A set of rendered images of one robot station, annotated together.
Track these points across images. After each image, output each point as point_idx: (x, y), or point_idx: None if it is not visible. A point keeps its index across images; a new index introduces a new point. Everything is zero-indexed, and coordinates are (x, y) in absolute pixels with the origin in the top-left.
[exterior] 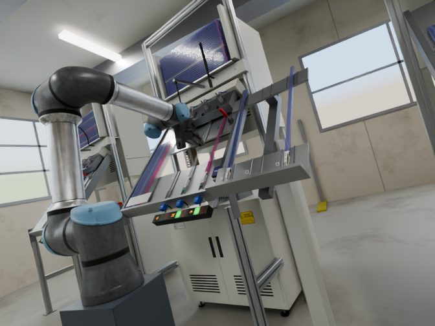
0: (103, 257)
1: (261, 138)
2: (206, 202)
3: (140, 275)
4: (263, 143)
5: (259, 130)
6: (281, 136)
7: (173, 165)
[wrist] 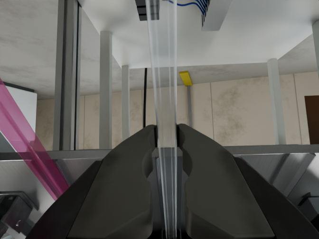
0: None
1: (68, 123)
2: (305, 18)
3: None
4: (65, 108)
5: (65, 144)
6: (127, 136)
7: None
